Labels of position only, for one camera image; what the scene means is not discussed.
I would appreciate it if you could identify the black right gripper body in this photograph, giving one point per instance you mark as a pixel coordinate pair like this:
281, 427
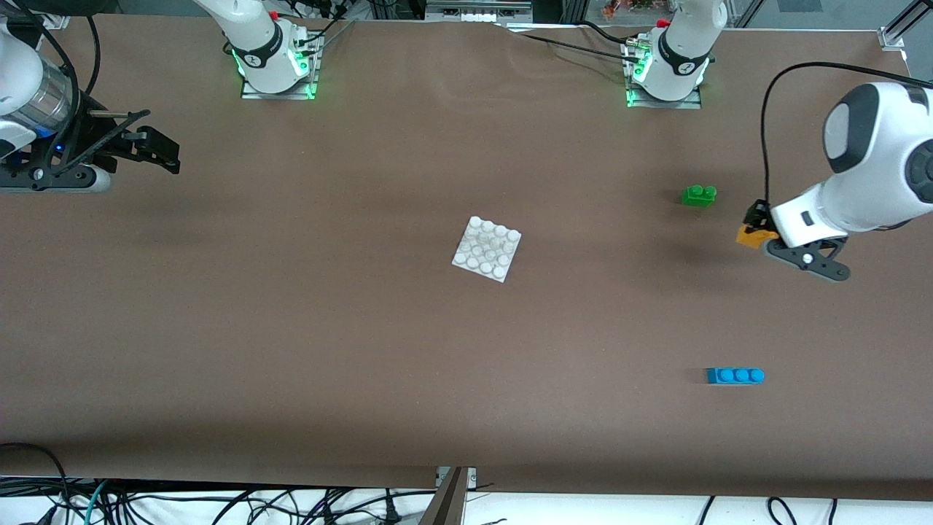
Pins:
125, 141

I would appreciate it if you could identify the yellow two-stud block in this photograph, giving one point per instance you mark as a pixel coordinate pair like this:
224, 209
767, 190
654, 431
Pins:
751, 238

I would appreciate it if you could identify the grey metal post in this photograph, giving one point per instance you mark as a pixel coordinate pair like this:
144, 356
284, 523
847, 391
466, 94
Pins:
448, 503

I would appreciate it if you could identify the aluminium frame post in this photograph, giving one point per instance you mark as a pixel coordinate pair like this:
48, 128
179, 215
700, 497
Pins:
893, 36

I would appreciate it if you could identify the brown table cover sheet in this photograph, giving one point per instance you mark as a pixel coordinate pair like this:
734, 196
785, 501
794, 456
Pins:
510, 364

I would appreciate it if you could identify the orange background object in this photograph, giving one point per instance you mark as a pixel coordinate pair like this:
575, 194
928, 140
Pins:
627, 7

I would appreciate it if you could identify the aluminium frame corner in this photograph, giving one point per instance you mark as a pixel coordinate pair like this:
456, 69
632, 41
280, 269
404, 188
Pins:
60, 22

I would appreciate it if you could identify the white studded base plate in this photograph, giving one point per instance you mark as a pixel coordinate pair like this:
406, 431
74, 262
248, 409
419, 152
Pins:
487, 249

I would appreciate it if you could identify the green two-stud block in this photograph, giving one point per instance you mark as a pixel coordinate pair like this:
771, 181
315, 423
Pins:
698, 198

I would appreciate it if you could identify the white slotted rail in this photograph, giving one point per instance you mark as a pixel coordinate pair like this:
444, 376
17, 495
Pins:
474, 14

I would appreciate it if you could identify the blue three-stud block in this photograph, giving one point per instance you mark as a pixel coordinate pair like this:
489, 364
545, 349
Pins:
732, 376

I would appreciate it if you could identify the small metal bracket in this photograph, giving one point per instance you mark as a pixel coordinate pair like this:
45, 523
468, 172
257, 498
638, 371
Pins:
472, 477

